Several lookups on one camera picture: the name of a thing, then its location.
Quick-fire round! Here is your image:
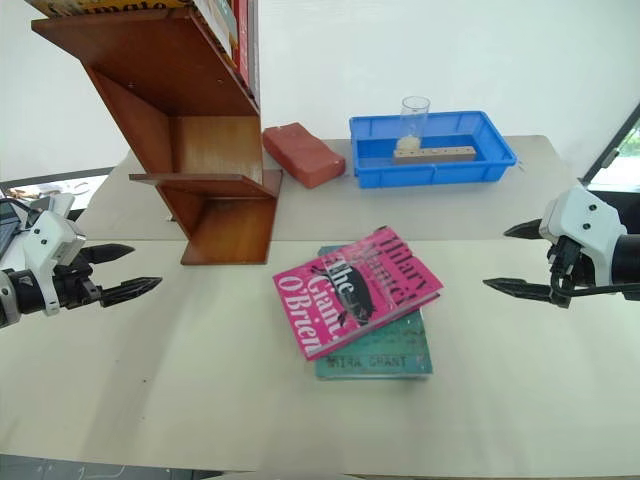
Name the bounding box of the cream and teal book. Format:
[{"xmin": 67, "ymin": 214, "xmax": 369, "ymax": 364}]
[{"xmin": 191, "ymin": 0, "xmax": 240, "ymax": 57}]

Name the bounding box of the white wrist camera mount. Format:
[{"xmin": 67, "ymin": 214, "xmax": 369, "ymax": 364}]
[
  {"xmin": 542, "ymin": 185, "xmax": 629, "ymax": 289},
  {"xmin": 19, "ymin": 193, "xmax": 87, "ymax": 317}
]

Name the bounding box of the open laptop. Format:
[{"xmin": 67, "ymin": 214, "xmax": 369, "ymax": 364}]
[{"xmin": 0, "ymin": 198, "xmax": 24, "ymax": 257}]

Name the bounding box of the yellow book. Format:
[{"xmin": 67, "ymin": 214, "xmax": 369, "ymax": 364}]
[{"xmin": 36, "ymin": 0, "xmax": 195, "ymax": 21}]

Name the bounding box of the wooden block with holes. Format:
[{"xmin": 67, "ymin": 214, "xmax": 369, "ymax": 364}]
[{"xmin": 392, "ymin": 144, "xmax": 478, "ymax": 166}]

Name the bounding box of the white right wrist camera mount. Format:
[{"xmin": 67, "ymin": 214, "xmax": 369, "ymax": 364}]
[{"xmin": 542, "ymin": 185, "xmax": 629, "ymax": 289}]

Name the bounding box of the blue plastic bin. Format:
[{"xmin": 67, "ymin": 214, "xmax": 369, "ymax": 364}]
[{"xmin": 348, "ymin": 110, "xmax": 519, "ymax": 190}]

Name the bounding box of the dark spined book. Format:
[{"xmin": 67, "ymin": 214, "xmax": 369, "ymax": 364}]
[{"xmin": 246, "ymin": 0, "xmax": 262, "ymax": 107}]

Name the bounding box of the red brick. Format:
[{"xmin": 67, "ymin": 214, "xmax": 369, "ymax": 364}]
[{"xmin": 262, "ymin": 121, "xmax": 347, "ymax": 190}]

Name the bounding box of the pink paperback book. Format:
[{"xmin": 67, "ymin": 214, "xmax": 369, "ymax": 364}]
[{"xmin": 272, "ymin": 225, "xmax": 446, "ymax": 363}]

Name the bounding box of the teal paperback book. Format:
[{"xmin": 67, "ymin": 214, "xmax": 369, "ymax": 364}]
[{"xmin": 314, "ymin": 244, "xmax": 435, "ymax": 382}]

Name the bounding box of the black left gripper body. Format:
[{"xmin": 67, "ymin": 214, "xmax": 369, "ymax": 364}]
[{"xmin": 52, "ymin": 247, "xmax": 105, "ymax": 308}]

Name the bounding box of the clear plastic cup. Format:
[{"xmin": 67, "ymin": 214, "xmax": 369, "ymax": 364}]
[{"xmin": 399, "ymin": 95, "xmax": 432, "ymax": 152}]

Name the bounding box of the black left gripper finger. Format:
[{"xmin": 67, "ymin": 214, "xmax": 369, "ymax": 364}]
[
  {"xmin": 82, "ymin": 243, "xmax": 136, "ymax": 267},
  {"xmin": 99, "ymin": 275, "xmax": 164, "ymax": 308}
]

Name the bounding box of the red book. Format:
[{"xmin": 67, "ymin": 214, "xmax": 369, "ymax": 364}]
[{"xmin": 231, "ymin": 0, "xmax": 252, "ymax": 87}]

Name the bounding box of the brown wooden zigzag bookshelf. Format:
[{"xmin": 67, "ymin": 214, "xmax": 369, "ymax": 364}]
[{"xmin": 30, "ymin": 4, "xmax": 284, "ymax": 266}]

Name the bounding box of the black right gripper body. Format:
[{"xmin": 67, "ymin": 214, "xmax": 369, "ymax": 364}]
[{"xmin": 537, "ymin": 218, "xmax": 585, "ymax": 309}]

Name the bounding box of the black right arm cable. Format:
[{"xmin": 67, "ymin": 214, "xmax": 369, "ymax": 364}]
[{"xmin": 567, "ymin": 283, "xmax": 640, "ymax": 298}]

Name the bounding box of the black window frame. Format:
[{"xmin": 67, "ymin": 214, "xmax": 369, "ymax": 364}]
[{"xmin": 581, "ymin": 101, "xmax": 640, "ymax": 195}]

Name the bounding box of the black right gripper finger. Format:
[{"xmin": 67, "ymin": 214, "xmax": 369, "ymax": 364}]
[
  {"xmin": 502, "ymin": 217, "xmax": 544, "ymax": 240},
  {"xmin": 482, "ymin": 277, "xmax": 556, "ymax": 304}
]

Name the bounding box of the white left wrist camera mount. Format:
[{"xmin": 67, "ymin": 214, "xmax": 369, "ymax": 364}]
[{"xmin": 19, "ymin": 193, "xmax": 87, "ymax": 317}]

